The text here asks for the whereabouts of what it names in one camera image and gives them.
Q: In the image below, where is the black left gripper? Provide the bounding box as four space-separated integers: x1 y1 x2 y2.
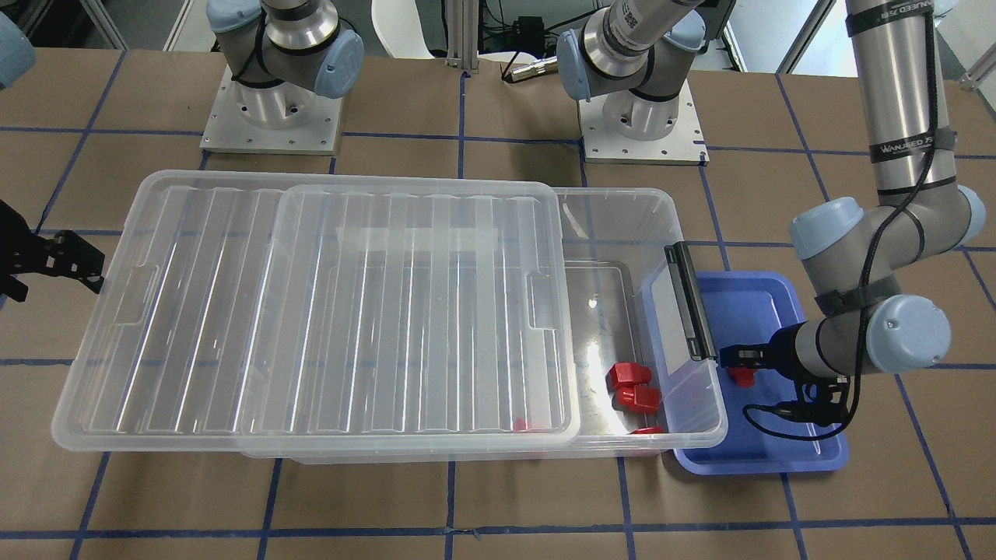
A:
719 331 801 380

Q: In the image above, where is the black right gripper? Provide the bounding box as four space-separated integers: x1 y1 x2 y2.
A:
1 201 104 302

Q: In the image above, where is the clear plastic box lid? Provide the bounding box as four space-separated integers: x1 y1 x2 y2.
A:
52 170 580 462

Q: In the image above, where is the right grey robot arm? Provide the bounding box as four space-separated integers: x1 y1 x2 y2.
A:
1 1 364 302

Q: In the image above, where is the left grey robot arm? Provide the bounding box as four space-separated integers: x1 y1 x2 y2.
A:
557 1 986 380

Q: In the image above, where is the blue plastic tray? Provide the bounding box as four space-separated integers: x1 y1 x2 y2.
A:
675 271 850 475

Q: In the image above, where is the clear plastic storage box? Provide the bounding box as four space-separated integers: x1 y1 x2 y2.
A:
240 184 728 464

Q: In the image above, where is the black electronics box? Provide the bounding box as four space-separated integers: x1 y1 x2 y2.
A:
511 16 545 58

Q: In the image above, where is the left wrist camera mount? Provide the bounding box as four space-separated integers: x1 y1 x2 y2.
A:
768 378 851 428

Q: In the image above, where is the black box latch handle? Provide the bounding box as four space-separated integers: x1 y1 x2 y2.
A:
665 241 718 361

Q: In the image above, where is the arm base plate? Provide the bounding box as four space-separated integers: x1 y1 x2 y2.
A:
200 68 342 156
577 81 710 166

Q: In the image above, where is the silver cable connector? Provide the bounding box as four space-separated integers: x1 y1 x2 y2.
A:
501 56 559 84

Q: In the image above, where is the aluminium frame post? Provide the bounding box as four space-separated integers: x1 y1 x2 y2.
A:
444 0 480 74

